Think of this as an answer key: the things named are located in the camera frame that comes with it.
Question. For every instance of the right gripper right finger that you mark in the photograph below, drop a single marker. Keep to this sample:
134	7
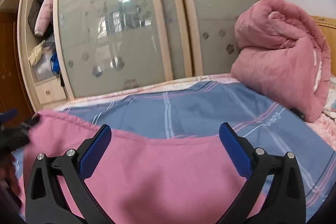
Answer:
285	201

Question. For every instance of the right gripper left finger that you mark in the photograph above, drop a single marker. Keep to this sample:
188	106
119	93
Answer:
45	200

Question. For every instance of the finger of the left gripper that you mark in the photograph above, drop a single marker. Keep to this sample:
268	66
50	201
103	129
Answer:
28	124
7	116

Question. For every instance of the pink white hooded jacket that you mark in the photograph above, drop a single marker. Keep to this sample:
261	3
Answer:
142	180

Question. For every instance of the grey folded clothes pile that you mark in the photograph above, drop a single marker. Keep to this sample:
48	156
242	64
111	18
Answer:
49	43

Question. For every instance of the brown wooden door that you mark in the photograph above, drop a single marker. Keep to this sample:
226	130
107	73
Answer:
13	91

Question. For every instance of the upper wardrobe drawer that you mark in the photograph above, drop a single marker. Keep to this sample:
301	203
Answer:
50	91

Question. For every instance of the clear plastic storage box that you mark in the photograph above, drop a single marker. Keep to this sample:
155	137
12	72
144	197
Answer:
43	68

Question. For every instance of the blue garment in wardrobe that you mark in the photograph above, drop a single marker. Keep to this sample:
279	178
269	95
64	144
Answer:
55	67

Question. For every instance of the yellow cloth on box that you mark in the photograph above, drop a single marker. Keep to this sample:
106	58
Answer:
36	54

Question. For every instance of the hanging pink puffer jacket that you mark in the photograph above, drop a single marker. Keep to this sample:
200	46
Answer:
44	18

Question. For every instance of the left frosted sliding wardrobe door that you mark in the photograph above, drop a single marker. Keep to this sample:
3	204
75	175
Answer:
112	45

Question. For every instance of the blue striped bed sheet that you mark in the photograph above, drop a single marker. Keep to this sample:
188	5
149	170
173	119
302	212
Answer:
317	168

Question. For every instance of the hanging dark jacket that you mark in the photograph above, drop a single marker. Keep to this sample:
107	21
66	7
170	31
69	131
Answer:
33	14

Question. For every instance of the rolled pink quilt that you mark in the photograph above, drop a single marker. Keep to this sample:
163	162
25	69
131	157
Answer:
284	56

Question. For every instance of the wooden bed headboard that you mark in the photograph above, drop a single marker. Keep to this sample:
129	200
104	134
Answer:
328	28

